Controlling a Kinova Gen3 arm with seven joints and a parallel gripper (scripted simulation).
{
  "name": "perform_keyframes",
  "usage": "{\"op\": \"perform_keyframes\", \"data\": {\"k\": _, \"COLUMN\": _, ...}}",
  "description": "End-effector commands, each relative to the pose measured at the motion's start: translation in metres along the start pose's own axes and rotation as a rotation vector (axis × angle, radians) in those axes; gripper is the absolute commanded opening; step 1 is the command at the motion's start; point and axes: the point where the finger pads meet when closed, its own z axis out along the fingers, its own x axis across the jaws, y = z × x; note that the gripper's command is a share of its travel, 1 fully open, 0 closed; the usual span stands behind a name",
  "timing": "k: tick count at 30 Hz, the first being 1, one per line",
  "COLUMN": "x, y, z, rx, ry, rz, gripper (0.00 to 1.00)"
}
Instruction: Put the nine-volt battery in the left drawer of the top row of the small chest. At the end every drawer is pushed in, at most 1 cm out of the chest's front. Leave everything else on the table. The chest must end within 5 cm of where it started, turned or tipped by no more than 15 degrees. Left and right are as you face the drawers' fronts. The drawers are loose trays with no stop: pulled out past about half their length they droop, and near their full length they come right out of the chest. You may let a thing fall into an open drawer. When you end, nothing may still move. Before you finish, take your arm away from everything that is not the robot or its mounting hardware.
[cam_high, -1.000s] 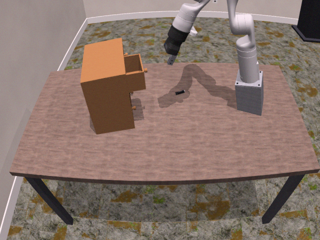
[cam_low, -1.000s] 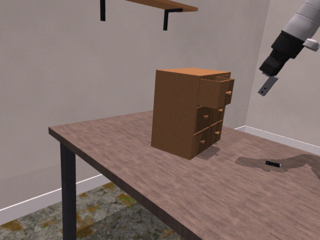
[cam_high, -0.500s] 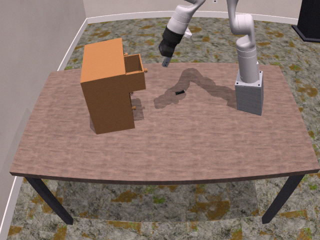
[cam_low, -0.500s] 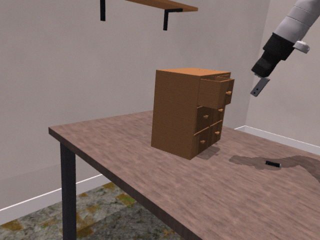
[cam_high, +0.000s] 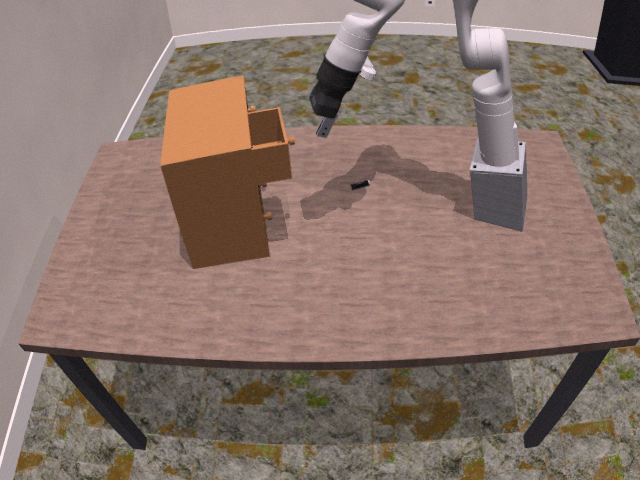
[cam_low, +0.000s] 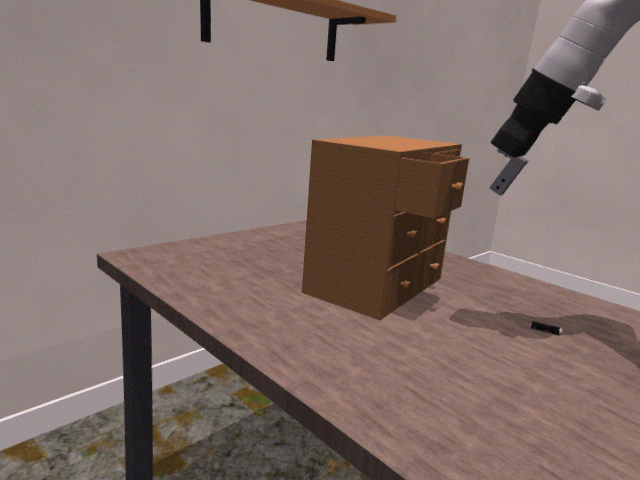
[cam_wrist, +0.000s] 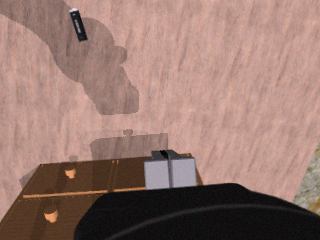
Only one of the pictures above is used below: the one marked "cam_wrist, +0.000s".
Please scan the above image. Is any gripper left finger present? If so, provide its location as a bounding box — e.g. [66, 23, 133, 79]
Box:
[144, 150, 170, 190]

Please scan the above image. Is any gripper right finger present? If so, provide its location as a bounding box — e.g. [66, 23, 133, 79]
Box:
[162, 149, 197, 188]

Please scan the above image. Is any brown wooden drawer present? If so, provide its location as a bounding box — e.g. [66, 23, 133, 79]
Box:
[23, 161, 113, 198]
[114, 158, 152, 192]
[0, 195, 102, 240]

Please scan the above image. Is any small brown wooden chest of drawers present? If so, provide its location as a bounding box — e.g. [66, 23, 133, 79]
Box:
[0, 156, 204, 230]

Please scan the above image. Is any black battery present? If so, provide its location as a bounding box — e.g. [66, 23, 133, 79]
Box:
[69, 8, 88, 42]

